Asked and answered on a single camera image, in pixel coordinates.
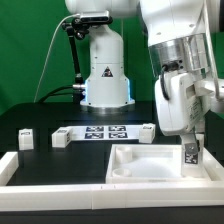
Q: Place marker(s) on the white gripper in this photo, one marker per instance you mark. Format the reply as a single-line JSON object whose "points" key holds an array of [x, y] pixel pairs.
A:
{"points": [[179, 108]]}

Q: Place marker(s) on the white square tabletop tray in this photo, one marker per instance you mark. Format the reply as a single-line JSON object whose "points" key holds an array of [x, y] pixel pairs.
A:
{"points": [[138, 163]]}

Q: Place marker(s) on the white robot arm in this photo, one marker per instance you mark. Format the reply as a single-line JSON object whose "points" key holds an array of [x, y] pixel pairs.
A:
{"points": [[177, 36]]}

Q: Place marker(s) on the AprilTag marker sheet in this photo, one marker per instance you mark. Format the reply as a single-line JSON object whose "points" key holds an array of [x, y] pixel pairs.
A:
{"points": [[111, 132]]}

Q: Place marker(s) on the white U-shaped fence wall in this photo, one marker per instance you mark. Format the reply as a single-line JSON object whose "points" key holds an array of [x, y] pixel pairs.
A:
{"points": [[115, 195]]}

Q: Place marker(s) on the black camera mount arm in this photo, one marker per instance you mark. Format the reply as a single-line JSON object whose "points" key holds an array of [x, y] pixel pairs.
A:
{"points": [[75, 50]]}

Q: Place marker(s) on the grey camera on mount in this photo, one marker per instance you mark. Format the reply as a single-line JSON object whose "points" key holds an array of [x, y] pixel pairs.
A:
{"points": [[95, 17]]}

